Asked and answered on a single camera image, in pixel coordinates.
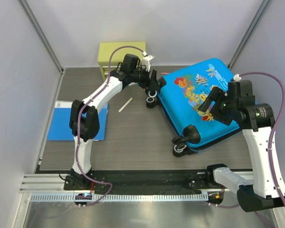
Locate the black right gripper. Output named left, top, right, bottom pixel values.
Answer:
left=198, top=86, right=238, bottom=126

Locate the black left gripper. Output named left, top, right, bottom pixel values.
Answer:
left=131, top=66, right=161, bottom=92

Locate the blue suitcase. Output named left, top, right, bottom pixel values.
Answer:
left=146, top=58, right=240, bottom=157

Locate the blue white box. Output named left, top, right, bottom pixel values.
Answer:
left=47, top=101, right=108, bottom=141

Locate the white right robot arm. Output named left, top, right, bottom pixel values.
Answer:
left=198, top=80, right=285, bottom=212

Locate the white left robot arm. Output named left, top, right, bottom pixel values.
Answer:
left=69, top=54, right=160, bottom=190

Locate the yellow-green drawer organizer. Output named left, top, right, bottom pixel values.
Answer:
left=98, top=41, right=146, bottom=80

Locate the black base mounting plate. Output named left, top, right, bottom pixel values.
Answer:
left=64, top=169, right=226, bottom=195

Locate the aluminium right corner post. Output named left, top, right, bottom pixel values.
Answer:
left=228, top=0, right=273, bottom=69

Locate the aluminium corner post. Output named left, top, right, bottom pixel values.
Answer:
left=17, top=0, right=64, bottom=74
left=228, top=0, right=273, bottom=69

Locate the slotted cable duct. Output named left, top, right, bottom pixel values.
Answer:
left=30, top=192, right=209, bottom=202

